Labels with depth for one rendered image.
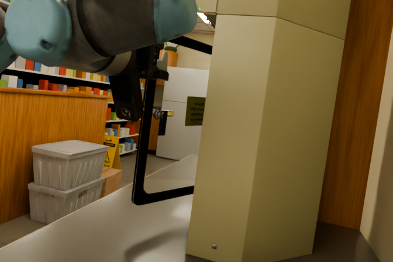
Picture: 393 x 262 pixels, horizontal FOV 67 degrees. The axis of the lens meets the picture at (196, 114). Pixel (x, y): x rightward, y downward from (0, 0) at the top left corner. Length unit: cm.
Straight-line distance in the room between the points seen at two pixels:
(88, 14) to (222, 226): 44
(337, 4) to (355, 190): 52
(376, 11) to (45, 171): 261
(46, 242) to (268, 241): 43
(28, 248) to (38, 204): 237
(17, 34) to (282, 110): 44
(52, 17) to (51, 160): 254
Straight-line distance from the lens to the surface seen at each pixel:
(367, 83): 96
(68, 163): 274
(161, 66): 59
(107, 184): 346
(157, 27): 31
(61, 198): 284
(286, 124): 60
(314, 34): 65
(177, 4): 30
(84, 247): 65
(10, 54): 63
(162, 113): 67
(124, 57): 43
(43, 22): 34
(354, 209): 99
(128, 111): 53
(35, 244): 67
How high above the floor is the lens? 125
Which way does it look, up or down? 3 degrees down
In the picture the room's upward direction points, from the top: 7 degrees clockwise
